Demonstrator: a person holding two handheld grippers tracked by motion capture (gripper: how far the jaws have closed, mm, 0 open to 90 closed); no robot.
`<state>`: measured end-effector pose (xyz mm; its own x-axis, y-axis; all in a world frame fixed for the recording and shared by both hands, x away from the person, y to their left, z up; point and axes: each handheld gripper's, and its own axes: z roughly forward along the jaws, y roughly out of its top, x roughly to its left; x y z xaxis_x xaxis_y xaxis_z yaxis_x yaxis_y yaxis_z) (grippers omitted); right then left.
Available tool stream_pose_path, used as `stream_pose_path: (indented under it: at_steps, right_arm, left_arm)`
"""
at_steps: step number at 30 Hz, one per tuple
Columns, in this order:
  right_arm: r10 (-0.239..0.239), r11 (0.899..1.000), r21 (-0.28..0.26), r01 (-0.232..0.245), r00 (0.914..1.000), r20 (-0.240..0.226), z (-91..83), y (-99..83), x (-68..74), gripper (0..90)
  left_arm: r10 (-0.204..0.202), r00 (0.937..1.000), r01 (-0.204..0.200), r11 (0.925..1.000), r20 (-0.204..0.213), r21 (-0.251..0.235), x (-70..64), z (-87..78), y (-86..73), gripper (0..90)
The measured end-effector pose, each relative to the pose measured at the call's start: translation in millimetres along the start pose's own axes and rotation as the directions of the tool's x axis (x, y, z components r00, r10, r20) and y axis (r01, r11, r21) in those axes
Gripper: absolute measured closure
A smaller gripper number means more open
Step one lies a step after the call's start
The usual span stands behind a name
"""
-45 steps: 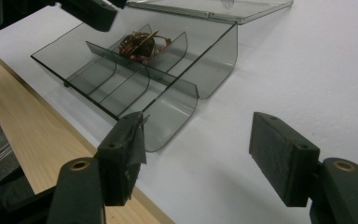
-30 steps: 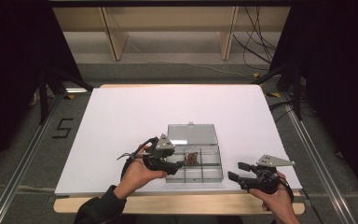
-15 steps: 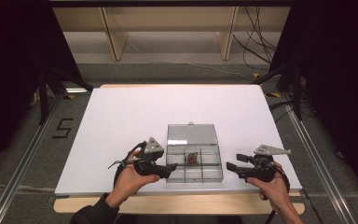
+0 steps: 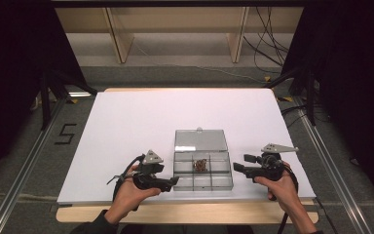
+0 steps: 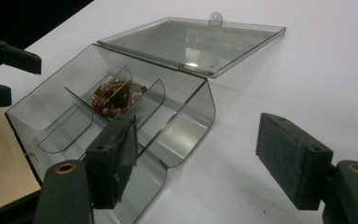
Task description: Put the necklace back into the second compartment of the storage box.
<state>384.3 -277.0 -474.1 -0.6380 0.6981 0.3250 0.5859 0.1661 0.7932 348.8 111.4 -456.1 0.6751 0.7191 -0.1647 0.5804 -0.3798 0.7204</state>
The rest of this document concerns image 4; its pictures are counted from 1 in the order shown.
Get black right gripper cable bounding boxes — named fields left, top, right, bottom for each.
left=276, top=164, right=300, bottom=234

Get beige wooden shelf unit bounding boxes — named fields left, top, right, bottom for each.
left=55, top=6, right=305, bottom=64

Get black floor cables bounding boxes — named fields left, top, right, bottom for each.
left=280, top=102, right=310, bottom=129

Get small brown hair clip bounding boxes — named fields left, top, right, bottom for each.
left=193, top=158, right=209, bottom=173

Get black curtain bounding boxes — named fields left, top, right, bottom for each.
left=280, top=0, right=374, bottom=206
left=0, top=0, right=89, bottom=188

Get person's left hand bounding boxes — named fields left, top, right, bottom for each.
left=105, top=164, right=162, bottom=225

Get aluminium floor rail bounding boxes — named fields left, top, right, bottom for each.
left=0, top=97, right=70, bottom=234
left=292, top=97, right=373, bottom=234

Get person's right hand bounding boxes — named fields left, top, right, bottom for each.
left=254, top=163, right=301, bottom=213

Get white table cover sheet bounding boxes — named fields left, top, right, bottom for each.
left=56, top=88, right=317, bottom=205

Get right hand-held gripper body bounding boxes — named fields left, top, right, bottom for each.
left=252, top=143, right=300, bottom=182

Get black metal stand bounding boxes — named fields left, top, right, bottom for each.
left=264, top=64, right=318, bottom=127
left=38, top=67, right=98, bottom=132

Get clear plastic compartment box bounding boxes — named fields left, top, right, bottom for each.
left=172, top=127, right=235, bottom=192

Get bundle of black hanging cables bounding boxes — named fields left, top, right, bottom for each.
left=243, top=6, right=290, bottom=74

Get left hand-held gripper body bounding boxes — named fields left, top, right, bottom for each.
left=132, top=149, right=165, bottom=191

